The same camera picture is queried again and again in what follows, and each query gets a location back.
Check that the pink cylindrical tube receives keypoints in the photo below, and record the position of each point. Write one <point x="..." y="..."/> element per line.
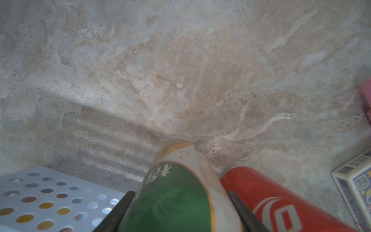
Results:
<point x="366" y="91"/>

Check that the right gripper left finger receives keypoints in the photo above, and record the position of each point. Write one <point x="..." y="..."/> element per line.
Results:
<point x="112" y="221"/>

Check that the green white beer can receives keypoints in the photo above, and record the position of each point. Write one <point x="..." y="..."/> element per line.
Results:
<point x="181" y="193"/>

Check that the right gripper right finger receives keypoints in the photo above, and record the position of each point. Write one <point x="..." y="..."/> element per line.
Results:
<point x="249" y="220"/>

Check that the light blue plastic basket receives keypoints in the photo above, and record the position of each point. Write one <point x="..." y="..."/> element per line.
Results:
<point x="45" y="200"/>

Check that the red cola can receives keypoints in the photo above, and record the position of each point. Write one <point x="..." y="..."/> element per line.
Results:
<point x="277" y="208"/>

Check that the small purple card box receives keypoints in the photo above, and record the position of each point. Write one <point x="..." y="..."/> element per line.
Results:
<point x="354" y="182"/>

